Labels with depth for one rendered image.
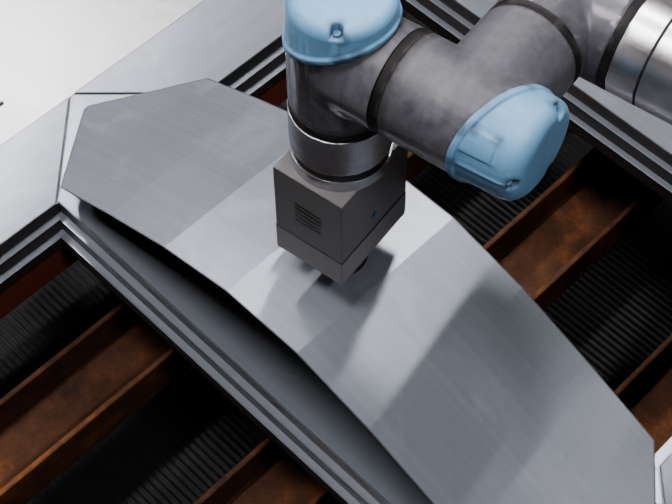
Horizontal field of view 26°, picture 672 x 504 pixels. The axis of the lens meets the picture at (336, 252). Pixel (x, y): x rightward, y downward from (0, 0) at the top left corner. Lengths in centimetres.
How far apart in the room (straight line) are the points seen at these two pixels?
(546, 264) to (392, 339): 42
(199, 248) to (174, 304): 11
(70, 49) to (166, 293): 42
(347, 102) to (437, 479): 33
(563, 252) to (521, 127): 66
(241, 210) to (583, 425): 33
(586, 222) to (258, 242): 49
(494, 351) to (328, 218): 20
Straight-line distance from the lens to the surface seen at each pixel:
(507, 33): 95
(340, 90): 94
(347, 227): 106
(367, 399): 113
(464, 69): 92
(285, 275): 117
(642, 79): 98
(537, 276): 153
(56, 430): 146
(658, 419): 147
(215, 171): 127
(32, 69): 163
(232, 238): 120
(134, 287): 133
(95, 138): 138
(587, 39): 98
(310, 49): 93
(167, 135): 134
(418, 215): 120
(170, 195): 126
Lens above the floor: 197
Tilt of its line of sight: 57 degrees down
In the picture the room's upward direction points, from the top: straight up
